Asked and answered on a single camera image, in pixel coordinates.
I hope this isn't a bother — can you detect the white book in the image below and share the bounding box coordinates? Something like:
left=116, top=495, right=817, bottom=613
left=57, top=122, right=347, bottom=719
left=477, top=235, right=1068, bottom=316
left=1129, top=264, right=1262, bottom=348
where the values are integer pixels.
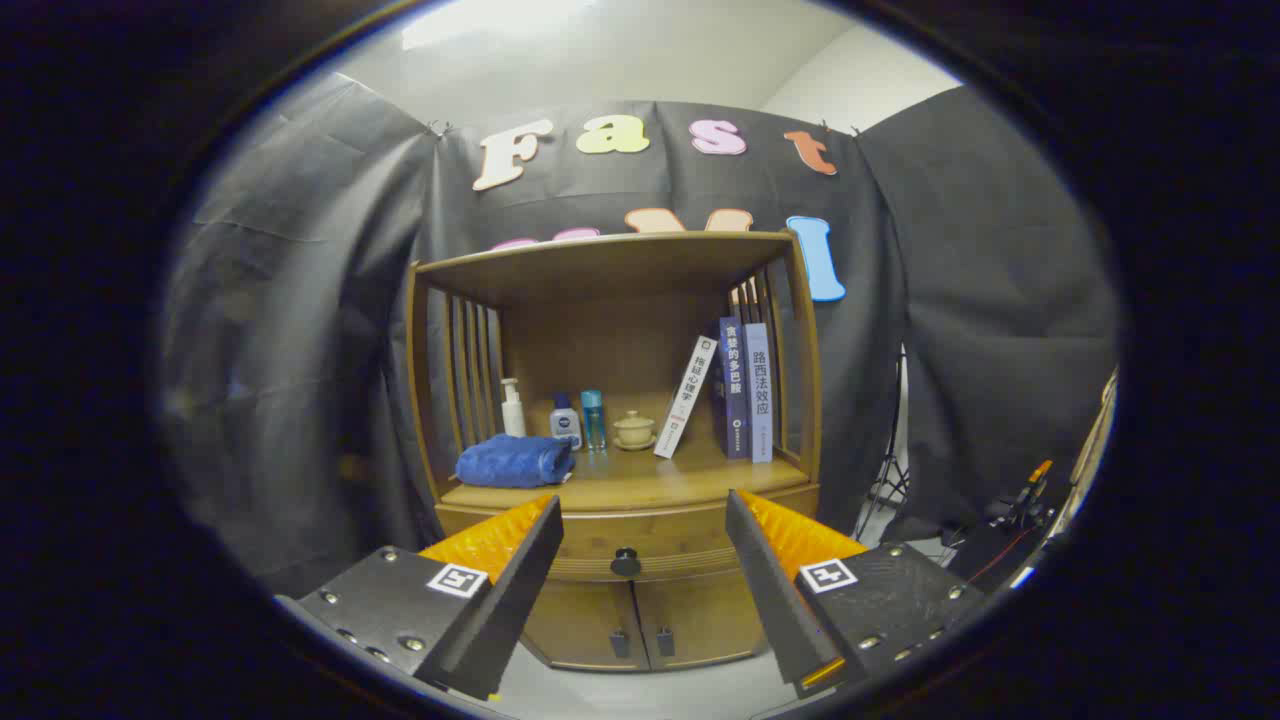
left=654, top=336, right=719, bottom=460

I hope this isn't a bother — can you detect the light purple book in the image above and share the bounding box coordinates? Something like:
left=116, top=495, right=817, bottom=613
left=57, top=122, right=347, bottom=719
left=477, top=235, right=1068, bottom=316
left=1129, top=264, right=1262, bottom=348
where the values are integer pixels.
left=744, top=322, right=774, bottom=464

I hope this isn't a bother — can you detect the wooden cabinet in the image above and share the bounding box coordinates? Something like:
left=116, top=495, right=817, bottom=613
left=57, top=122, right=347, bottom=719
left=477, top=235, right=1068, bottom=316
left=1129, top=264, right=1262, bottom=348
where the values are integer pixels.
left=405, top=230, right=823, bottom=673

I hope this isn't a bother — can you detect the white bottle with blue cap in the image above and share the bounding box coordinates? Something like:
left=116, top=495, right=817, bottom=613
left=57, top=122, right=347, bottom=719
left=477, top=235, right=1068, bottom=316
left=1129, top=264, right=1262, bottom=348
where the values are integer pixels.
left=549, top=393, right=583, bottom=451

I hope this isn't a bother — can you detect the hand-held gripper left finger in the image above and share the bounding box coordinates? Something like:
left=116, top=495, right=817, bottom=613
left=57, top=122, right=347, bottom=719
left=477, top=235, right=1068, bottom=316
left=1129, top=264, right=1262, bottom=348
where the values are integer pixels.
left=297, top=493, right=565, bottom=701

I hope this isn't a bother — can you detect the black equipment with orange tip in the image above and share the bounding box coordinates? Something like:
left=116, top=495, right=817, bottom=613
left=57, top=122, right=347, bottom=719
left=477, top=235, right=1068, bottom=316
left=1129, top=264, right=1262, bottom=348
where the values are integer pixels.
left=945, top=460, right=1061, bottom=596

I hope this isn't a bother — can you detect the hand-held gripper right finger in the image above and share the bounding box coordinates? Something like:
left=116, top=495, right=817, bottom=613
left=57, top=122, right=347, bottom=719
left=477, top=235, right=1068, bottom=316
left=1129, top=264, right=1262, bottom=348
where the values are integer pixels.
left=725, top=489, right=986, bottom=698

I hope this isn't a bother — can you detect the dark blue book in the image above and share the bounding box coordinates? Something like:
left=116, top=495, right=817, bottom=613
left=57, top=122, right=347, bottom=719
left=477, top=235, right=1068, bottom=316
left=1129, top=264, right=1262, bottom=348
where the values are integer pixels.
left=712, top=317, right=751, bottom=459

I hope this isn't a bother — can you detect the black tripod stand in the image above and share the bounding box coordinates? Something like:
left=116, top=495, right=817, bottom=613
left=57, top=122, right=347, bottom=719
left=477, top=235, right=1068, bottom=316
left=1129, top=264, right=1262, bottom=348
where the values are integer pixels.
left=855, top=350, right=911, bottom=541

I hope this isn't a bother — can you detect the wooden countertop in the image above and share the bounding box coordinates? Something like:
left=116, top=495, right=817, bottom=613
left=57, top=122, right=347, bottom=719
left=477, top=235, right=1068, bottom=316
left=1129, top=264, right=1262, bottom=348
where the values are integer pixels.
left=440, top=440, right=816, bottom=513

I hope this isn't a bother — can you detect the wooden cabinet door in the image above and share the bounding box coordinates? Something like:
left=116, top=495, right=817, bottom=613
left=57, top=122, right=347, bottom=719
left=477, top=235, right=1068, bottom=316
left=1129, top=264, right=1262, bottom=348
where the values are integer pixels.
left=633, top=572, right=771, bottom=669
left=520, top=578, right=649, bottom=671

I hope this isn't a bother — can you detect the blue folded towel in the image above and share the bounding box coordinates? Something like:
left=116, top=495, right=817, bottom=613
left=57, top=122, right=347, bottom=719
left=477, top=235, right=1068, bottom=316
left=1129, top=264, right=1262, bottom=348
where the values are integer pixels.
left=456, top=434, right=576, bottom=489

